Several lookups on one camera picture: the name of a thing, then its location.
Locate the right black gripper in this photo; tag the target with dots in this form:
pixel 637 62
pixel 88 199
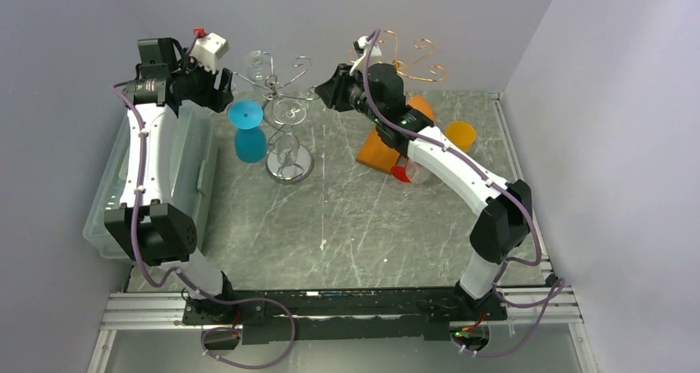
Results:
pixel 333 92

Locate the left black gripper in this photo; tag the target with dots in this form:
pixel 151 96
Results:
pixel 212 98

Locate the blue plastic wine glass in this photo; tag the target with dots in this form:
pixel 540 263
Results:
pixel 250 144

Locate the clear plain wine glass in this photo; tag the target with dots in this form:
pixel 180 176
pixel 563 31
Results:
pixel 286 114

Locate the clear plastic storage box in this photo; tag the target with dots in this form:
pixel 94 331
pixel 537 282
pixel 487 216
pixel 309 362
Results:
pixel 192 165

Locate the red plastic wine glass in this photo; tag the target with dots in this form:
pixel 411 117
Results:
pixel 404 170

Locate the clear patterned wine glass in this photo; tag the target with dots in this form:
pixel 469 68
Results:
pixel 421 172

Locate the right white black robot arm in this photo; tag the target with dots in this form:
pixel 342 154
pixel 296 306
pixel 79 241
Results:
pixel 503 209

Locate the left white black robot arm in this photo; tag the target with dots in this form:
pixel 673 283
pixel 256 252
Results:
pixel 158 236

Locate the orange plastic wine glass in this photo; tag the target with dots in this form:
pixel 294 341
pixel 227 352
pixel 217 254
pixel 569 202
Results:
pixel 420 104

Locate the yellow plastic wine glass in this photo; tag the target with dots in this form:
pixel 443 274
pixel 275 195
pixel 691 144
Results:
pixel 461 134

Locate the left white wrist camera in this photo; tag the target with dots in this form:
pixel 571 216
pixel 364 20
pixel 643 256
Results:
pixel 208 51

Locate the silver wire glass rack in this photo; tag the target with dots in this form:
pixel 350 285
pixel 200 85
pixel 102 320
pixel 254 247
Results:
pixel 261 73

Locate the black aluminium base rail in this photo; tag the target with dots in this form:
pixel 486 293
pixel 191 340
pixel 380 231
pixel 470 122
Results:
pixel 263 316

